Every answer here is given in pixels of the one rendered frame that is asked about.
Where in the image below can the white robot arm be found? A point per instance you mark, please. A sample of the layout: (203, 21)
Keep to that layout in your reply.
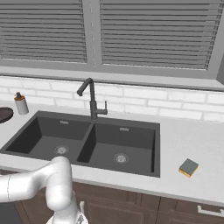
(58, 186)

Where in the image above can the dark grey double sink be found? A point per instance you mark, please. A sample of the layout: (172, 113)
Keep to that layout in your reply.
(87, 143)

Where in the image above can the grey and yellow sponge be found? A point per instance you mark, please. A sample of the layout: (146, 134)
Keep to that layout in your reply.
(188, 167)

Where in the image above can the dark round pan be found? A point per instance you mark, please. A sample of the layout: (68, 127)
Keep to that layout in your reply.
(4, 114)

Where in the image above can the dark grey tap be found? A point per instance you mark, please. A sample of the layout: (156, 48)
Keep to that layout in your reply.
(92, 102)

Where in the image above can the white soap dispenser bottle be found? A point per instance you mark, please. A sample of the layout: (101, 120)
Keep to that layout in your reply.
(21, 103)

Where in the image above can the grey window blind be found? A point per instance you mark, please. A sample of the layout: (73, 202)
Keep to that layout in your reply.
(157, 32)
(43, 29)

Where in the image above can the brown cupboard door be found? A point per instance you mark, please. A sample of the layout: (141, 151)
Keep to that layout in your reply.
(116, 208)

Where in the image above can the brown drawer front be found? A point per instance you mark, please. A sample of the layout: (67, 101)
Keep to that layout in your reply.
(192, 211)

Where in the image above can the grey window frame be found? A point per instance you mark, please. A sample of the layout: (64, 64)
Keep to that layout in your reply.
(93, 71)

